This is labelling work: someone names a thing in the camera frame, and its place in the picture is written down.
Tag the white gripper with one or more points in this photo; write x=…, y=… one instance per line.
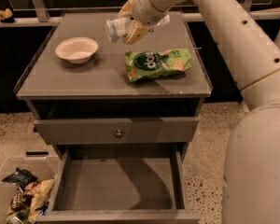
x=142, y=4

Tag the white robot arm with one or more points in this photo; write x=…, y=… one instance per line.
x=251, y=183

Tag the grey drawer cabinet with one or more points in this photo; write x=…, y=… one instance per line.
x=54, y=88

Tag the round metal drawer knob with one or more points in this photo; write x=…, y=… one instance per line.
x=119, y=133

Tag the grey top drawer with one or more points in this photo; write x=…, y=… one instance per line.
x=102, y=131

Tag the open grey middle drawer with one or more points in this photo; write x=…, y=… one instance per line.
x=127, y=186

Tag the white paper bowl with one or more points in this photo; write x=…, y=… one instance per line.
x=77, y=50

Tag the yellow object on ledge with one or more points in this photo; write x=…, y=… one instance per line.
x=6, y=16

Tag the dark blue chip bag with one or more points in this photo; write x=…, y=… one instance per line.
x=21, y=177

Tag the tan snack bag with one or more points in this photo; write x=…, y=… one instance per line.
x=39, y=191

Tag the brown snack bag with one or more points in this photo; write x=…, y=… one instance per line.
x=19, y=201

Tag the clear plastic bin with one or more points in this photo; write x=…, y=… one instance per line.
x=44, y=168

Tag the green snack bag in bin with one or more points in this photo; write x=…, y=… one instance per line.
x=18, y=217

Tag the metal railing frame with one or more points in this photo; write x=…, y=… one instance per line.
x=37, y=15

